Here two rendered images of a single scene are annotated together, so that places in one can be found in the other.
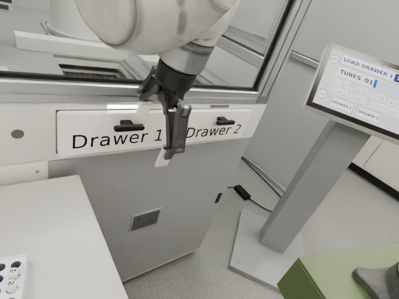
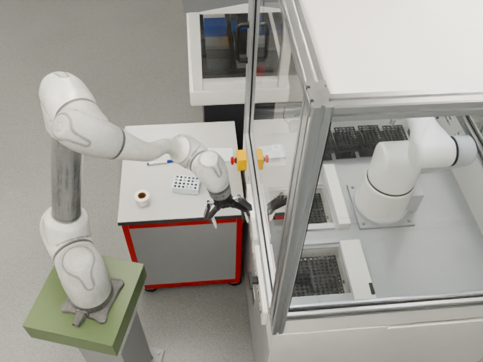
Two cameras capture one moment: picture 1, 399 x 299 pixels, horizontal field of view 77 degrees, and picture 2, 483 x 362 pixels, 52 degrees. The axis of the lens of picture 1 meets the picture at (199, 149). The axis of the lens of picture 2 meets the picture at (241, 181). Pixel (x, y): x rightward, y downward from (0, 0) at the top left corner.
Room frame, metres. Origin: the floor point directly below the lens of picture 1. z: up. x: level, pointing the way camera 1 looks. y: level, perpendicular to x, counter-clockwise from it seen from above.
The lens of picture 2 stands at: (1.25, -0.80, 2.59)
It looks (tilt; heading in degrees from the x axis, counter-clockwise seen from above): 50 degrees down; 128
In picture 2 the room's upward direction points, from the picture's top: 2 degrees clockwise
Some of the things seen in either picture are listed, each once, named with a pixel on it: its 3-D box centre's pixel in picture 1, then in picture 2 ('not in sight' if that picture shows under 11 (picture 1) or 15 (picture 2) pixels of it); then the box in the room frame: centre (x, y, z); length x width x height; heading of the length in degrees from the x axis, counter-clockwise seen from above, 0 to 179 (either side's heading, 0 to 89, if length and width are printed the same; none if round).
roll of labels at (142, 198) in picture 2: not in sight; (142, 197); (0.05, 0.01, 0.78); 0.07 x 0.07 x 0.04
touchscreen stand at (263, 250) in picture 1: (309, 192); not in sight; (1.14, -0.62, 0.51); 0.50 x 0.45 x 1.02; 173
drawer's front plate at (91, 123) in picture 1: (122, 130); (251, 217); (0.54, 0.20, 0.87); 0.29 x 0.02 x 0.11; 135
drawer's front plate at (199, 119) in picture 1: (215, 124); (260, 284); (0.76, -0.02, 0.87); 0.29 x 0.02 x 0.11; 135
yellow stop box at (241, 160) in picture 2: not in sight; (240, 160); (0.30, 0.42, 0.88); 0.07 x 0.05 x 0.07; 135
